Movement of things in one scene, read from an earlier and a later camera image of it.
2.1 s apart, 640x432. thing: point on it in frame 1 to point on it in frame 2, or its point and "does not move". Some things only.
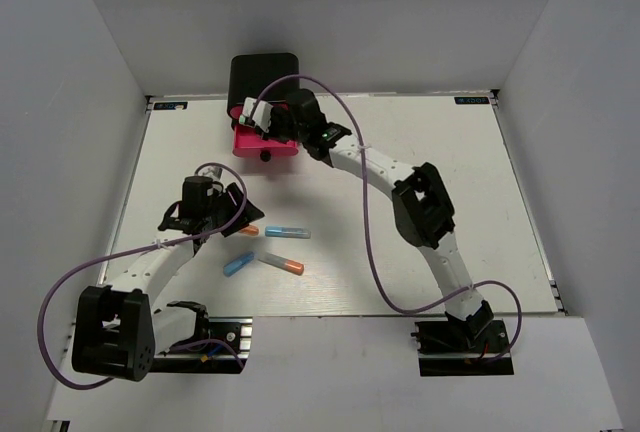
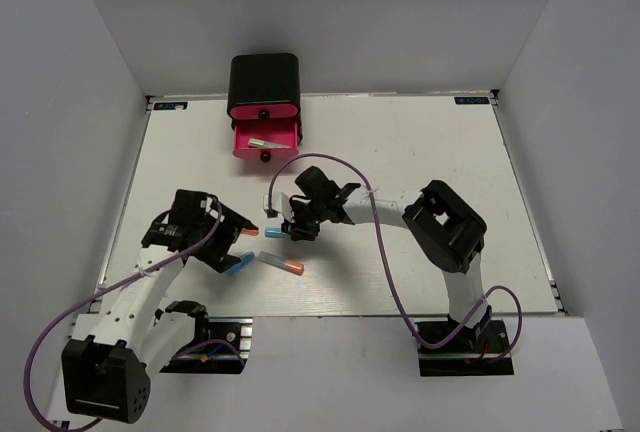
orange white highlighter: (290, 266) does not move
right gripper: (277, 112) to (297, 228)
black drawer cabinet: (248, 75) does not move
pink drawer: (248, 142) does not move
